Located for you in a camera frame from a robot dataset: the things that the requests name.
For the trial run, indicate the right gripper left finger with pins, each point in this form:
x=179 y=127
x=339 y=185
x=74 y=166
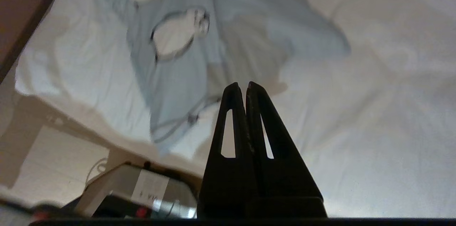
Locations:
x=228 y=186

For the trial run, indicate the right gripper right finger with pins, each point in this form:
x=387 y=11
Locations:
x=285 y=186

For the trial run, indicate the light blue penguin pillow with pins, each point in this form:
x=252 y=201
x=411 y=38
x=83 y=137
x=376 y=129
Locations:
x=199 y=40

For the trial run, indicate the white bed sheet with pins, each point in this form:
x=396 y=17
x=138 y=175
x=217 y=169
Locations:
x=356 y=94

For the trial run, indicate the dark wooden bed frame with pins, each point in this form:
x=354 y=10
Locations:
x=28 y=26

